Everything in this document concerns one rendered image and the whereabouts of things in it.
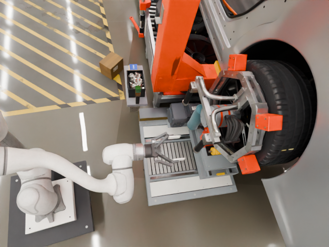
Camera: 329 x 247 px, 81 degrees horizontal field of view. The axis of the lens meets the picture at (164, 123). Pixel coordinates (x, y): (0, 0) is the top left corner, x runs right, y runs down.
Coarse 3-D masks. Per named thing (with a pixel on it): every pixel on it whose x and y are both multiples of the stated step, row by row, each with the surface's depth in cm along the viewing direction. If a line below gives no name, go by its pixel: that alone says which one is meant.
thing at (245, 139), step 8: (232, 80) 127; (256, 80) 104; (224, 88) 135; (232, 88) 136; (240, 88) 123; (264, 96) 98; (248, 112) 115; (248, 120) 115; (224, 128) 143; (248, 128) 147; (224, 136) 140; (240, 136) 141; (264, 136) 100; (232, 144) 134; (240, 144) 134
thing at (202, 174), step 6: (192, 132) 191; (192, 138) 187; (192, 144) 188; (198, 156) 180; (198, 162) 176; (198, 168) 177; (228, 168) 177; (234, 168) 180; (204, 174) 173; (210, 174) 170; (216, 174) 174; (222, 174) 172; (228, 174) 177
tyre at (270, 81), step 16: (256, 64) 103; (272, 64) 102; (288, 64) 104; (272, 80) 93; (288, 80) 95; (304, 80) 96; (272, 96) 92; (288, 96) 91; (304, 96) 93; (272, 112) 93; (288, 112) 91; (304, 112) 92; (288, 128) 92; (304, 128) 94; (272, 144) 95; (288, 144) 96; (304, 144) 98; (272, 160) 103; (288, 160) 109
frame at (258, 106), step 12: (228, 72) 113; (240, 72) 102; (216, 84) 128; (252, 84) 100; (252, 96) 94; (252, 108) 94; (264, 108) 92; (252, 120) 95; (252, 132) 96; (216, 144) 134; (252, 144) 97; (228, 156) 120; (240, 156) 107
